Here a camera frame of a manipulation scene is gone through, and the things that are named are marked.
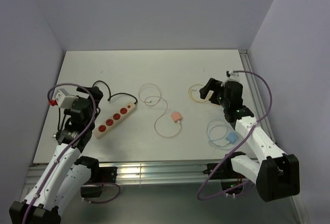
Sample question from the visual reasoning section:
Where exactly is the beige red power strip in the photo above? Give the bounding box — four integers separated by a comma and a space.
93, 101, 137, 140

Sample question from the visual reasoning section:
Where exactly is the pink charger plug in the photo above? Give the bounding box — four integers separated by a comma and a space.
171, 111, 183, 124

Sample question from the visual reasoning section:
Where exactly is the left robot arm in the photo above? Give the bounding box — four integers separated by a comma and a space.
9, 84, 103, 223

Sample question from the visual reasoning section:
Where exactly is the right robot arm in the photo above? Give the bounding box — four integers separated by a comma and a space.
200, 78, 300, 202

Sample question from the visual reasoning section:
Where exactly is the black power strip cord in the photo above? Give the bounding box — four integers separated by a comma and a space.
93, 80, 138, 106

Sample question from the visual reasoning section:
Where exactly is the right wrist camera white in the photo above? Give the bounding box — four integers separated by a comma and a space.
221, 70, 240, 87

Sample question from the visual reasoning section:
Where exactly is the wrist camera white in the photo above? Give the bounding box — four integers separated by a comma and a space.
49, 88, 78, 109
221, 70, 240, 87

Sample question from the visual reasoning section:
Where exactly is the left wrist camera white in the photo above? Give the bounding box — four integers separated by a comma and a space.
49, 88, 78, 109

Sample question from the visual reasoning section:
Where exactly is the aluminium right side rail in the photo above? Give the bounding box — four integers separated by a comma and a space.
238, 50, 276, 143

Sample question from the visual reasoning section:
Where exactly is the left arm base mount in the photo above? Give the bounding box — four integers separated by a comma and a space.
80, 166, 118, 199

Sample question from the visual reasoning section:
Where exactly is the aluminium front rail frame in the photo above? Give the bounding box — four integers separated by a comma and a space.
100, 160, 218, 185

